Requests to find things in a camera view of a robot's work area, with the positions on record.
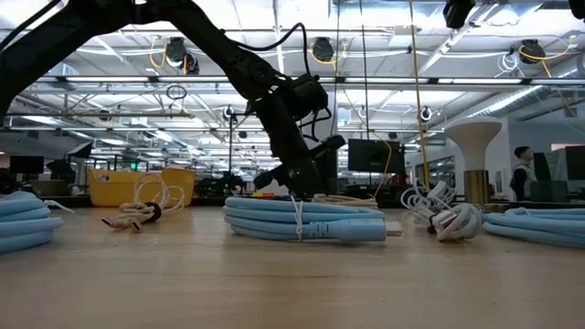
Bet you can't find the beige cable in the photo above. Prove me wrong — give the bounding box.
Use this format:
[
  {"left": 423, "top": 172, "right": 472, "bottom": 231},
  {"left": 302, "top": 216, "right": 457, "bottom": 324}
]
[{"left": 312, "top": 193, "right": 379, "bottom": 210}]

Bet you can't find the silver ventilation duct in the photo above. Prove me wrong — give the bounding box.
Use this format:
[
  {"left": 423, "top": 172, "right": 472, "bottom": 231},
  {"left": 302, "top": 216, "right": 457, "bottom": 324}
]
[{"left": 465, "top": 58, "right": 585, "bottom": 120}]

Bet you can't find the light blue cable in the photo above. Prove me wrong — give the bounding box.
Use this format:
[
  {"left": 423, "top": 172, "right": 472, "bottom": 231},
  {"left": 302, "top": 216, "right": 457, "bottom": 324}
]
[
  {"left": 482, "top": 207, "right": 585, "bottom": 250},
  {"left": 0, "top": 190, "right": 75, "bottom": 255},
  {"left": 222, "top": 196, "right": 403, "bottom": 243}
]

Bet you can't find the short white bundled cable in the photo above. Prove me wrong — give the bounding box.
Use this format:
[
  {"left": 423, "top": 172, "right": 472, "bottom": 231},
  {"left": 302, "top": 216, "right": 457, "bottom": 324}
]
[{"left": 427, "top": 203, "right": 484, "bottom": 242}]

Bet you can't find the person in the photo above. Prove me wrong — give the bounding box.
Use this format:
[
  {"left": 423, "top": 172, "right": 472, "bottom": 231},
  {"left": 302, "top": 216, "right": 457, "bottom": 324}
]
[{"left": 508, "top": 145, "right": 537, "bottom": 202}]

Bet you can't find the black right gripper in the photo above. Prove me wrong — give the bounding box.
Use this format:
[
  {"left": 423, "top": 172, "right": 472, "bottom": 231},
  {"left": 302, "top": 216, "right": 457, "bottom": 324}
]
[{"left": 442, "top": 0, "right": 476, "bottom": 29}]

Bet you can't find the yellow hanging cord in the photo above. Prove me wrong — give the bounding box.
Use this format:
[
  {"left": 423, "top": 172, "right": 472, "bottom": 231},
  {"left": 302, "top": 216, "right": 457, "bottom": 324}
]
[{"left": 408, "top": 0, "right": 433, "bottom": 189}]

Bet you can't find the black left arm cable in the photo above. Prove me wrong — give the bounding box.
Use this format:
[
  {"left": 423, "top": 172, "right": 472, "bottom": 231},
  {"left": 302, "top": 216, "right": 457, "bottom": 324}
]
[{"left": 235, "top": 21, "right": 312, "bottom": 79}]

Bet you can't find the black hanging cable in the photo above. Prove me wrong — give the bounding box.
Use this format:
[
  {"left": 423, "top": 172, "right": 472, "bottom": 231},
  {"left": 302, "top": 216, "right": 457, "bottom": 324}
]
[{"left": 358, "top": 0, "right": 372, "bottom": 188}]

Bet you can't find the braided white pink cable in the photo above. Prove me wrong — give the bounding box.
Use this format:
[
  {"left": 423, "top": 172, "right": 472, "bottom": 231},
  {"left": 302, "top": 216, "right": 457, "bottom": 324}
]
[{"left": 101, "top": 172, "right": 186, "bottom": 233}]

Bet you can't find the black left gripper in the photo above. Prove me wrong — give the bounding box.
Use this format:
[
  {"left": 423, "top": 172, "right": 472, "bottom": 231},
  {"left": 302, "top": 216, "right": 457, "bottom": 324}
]
[{"left": 250, "top": 89, "right": 346, "bottom": 197}]

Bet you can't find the black computer monitor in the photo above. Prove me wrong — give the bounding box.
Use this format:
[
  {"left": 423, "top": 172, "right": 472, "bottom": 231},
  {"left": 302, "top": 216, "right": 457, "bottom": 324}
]
[
  {"left": 346, "top": 138, "right": 407, "bottom": 174},
  {"left": 8, "top": 154, "right": 46, "bottom": 175},
  {"left": 565, "top": 145, "right": 585, "bottom": 182}
]

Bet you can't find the white round puck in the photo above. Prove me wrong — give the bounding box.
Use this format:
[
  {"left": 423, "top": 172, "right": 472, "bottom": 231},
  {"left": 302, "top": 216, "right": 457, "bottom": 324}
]
[{"left": 444, "top": 116, "right": 504, "bottom": 206}]

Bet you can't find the black background rig frame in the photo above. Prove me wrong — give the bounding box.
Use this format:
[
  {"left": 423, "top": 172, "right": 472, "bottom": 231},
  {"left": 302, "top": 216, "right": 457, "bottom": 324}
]
[{"left": 227, "top": 111, "right": 257, "bottom": 177}]

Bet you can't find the yellow plastic basket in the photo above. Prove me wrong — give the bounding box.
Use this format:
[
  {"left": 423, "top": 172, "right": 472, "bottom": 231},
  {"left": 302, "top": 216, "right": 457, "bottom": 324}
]
[{"left": 87, "top": 167, "right": 197, "bottom": 207}]

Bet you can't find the black ceiling cable reel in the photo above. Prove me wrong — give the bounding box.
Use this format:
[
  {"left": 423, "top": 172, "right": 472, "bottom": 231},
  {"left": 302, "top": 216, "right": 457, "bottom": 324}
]
[
  {"left": 164, "top": 36, "right": 201, "bottom": 76},
  {"left": 310, "top": 36, "right": 337, "bottom": 64},
  {"left": 518, "top": 38, "right": 548, "bottom": 65}
]

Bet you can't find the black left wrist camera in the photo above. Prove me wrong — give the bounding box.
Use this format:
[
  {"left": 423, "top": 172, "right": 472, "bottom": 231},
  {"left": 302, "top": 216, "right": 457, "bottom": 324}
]
[{"left": 292, "top": 75, "right": 329, "bottom": 121}]

